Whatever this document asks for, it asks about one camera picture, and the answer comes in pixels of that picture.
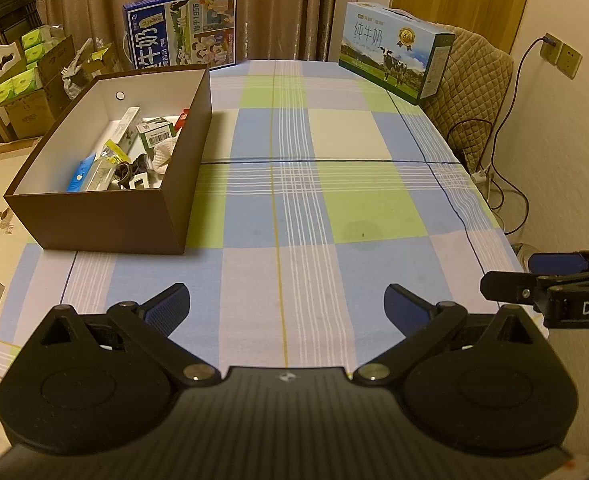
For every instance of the green white small box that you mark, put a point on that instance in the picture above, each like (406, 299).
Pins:
(157, 135)

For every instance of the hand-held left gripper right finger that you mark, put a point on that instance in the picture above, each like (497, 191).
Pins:
(404, 305)

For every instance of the stack of green tissue packs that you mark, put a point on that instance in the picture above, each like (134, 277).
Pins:
(24, 80)

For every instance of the beige wall outlet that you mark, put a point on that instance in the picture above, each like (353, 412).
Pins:
(550, 50)
(569, 60)

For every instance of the open cardboard carton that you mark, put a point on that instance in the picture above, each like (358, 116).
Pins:
(99, 62)

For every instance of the quilted beige chair cover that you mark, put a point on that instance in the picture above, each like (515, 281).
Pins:
(474, 75)

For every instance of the red snack packet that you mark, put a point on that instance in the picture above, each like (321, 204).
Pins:
(183, 119)

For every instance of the blue milk carton case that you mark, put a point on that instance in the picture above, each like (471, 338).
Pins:
(179, 30)

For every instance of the large cardboard carton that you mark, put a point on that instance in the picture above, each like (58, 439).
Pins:
(34, 115)

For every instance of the brown cardboard box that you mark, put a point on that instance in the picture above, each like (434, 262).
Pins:
(99, 220)

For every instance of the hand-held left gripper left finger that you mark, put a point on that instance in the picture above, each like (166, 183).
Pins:
(167, 305)

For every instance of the long white box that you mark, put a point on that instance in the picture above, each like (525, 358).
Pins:
(124, 127)

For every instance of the brown hair scrunchie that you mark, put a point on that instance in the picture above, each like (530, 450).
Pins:
(124, 172)

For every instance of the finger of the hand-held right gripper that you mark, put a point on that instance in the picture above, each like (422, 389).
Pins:
(504, 287)
(554, 262)

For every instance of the white cloth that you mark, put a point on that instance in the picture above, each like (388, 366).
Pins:
(163, 157)

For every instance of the clear plastic bag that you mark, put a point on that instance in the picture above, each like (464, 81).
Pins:
(77, 77)

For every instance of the white power strip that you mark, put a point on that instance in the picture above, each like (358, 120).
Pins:
(482, 176)

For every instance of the yellow snack packet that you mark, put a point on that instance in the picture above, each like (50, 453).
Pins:
(112, 152)

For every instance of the green white milk carton case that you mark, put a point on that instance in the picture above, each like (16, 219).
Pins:
(389, 45)

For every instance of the brown curtain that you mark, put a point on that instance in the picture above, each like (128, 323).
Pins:
(274, 5)

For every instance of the blue packet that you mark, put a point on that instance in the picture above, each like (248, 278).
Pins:
(81, 175)

